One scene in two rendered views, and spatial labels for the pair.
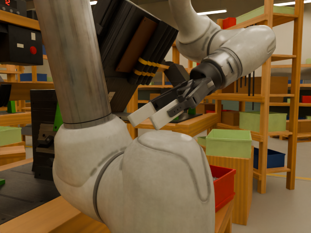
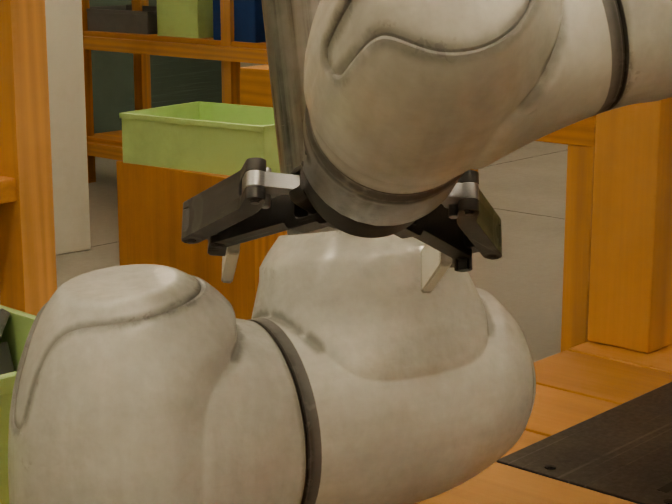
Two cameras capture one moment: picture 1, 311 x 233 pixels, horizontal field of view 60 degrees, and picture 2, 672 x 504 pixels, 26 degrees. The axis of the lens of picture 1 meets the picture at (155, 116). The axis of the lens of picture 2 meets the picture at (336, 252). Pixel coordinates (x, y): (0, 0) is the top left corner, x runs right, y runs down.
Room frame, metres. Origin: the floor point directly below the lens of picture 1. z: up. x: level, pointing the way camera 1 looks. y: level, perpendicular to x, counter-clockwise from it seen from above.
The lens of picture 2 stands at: (0.87, -0.89, 1.39)
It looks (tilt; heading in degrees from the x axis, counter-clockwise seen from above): 12 degrees down; 108
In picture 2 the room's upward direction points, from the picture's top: straight up
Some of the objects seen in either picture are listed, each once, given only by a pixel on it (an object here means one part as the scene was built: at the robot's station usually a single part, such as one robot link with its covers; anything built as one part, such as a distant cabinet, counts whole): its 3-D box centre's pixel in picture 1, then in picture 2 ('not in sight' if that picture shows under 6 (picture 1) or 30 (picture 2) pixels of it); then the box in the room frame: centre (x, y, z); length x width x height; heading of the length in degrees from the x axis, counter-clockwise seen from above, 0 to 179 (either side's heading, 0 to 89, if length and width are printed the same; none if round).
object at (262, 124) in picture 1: (227, 93); not in sight; (4.28, -1.14, 1.19); 2.30 x 0.55 x 2.39; 17
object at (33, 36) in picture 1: (17, 46); not in sight; (1.20, 0.60, 1.42); 0.17 x 0.12 x 0.15; 155
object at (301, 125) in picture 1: (300, 130); not in sight; (6.81, -3.70, 0.22); 1.20 x 0.80 x 0.44; 106
